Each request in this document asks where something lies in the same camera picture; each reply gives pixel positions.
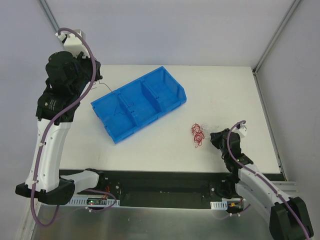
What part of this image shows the clear thin cable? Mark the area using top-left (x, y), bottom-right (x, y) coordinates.
top-left (202, 121), bottom-right (222, 135)

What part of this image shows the red thin cable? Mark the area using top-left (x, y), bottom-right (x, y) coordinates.
top-left (191, 122), bottom-right (206, 148)

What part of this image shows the dark thin cable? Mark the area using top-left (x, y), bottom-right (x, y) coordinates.
top-left (90, 80), bottom-right (136, 117)

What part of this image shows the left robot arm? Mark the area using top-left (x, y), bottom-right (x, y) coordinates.
top-left (15, 51), bottom-right (103, 205)

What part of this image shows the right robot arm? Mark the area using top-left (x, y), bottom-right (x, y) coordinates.
top-left (210, 128), bottom-right (314, 240)

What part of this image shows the blue plastic divided bin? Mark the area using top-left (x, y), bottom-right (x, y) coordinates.
top-left (91, 66), bottom-right (187, 144)

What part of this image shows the silver metal sheet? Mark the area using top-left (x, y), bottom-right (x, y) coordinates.
top-left (31, 206), bottom-right (272, 240)

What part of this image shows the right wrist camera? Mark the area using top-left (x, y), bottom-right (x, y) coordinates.
top-left (234, 123), bottom-right (248, 138)

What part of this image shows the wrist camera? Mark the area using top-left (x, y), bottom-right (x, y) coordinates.
top-left (55, 32), bottom-right (90, 58)
top-left (234, 123), bottom-right (248, 138)

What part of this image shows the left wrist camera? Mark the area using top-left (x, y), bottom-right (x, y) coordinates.
top-left (55, 32), bottom-right (90, 58)

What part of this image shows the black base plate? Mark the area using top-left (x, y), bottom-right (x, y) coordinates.
top-left (76, 170), bottom-right (253, 210)

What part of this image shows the right white cable duct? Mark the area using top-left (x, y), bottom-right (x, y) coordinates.
top-left (210, 201), bottom-right (228, 211)

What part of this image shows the white cable duct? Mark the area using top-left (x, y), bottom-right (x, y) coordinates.
top-left (65, 196), bottom-right (120, 208)
top-left (210, 201), bottom-right (228, 211)

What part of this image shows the left aluminium frame post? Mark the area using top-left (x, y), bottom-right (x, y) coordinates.
top-left (37, 0), bottom-right (60, 33)

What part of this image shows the aluminium frame post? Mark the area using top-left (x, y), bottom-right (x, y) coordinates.
top-left (252, 0), bottom-right (303, 76)
top-left (37, 0), bottom-right (60, 33)

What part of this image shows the right aluminium frame post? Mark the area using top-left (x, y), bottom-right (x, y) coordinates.
top-left (252, 0), bottom-right (303, 76)

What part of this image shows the left white cable duct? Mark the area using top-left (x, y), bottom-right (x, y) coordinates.
top-left (65, 196), bottom-right (120, 208)

